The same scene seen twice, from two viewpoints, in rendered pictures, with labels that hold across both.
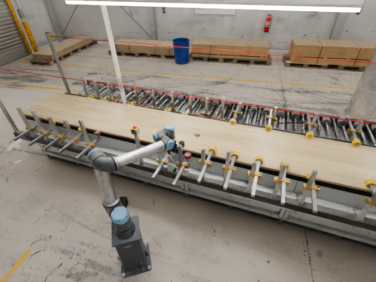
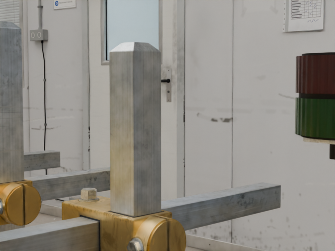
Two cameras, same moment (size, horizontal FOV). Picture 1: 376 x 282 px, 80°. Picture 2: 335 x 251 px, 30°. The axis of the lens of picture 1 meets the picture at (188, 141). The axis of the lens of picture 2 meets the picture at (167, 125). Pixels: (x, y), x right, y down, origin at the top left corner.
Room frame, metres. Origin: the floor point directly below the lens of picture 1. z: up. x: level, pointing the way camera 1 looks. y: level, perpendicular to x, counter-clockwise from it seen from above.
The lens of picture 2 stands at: (2.23, 0.13, 1.10)
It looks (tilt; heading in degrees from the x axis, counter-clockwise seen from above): 5 degrees down; 205
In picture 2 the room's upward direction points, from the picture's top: straight up
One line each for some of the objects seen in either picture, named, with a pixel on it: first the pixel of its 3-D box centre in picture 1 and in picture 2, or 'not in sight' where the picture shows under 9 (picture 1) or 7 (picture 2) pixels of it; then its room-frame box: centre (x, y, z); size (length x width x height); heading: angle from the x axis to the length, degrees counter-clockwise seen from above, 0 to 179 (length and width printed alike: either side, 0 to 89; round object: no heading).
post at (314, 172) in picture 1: (307, 188); not in sight; (1.35, -1.08, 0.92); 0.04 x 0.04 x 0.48; 69
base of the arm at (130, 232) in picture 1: (124, 226); not in sight; (1.17, 0.61, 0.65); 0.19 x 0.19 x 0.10
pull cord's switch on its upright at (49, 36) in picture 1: (61, 67); not in sight; (3.75, 2.08, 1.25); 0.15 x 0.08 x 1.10; 69
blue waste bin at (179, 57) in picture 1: (181, 51); not in sight; (7.58, 0.12, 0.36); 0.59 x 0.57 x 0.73; 164
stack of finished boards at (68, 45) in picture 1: (65, 46); not in sight; (8.95, 4.53, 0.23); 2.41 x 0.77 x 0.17; 166
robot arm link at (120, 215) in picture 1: (121, 217); not in sight; (1.18, 0.62, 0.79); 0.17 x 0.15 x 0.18; 38
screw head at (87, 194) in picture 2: not in sight; (88, 194); (1.68, -0.22, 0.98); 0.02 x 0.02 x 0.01
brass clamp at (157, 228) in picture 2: (205, 163); (120, 232); (1.70, -0.17, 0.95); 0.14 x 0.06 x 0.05; 69
